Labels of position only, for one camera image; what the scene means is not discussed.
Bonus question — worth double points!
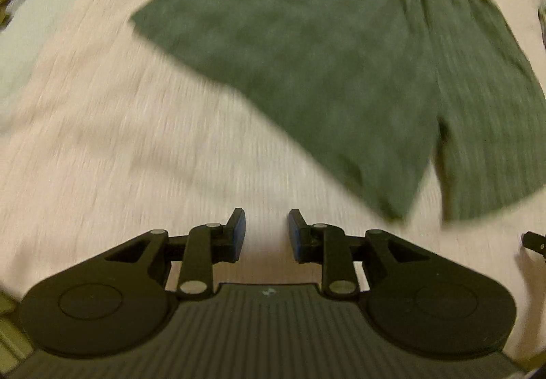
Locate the green plaid shorts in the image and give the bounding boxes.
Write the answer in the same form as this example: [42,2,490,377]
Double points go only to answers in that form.
[132,0,545,221]

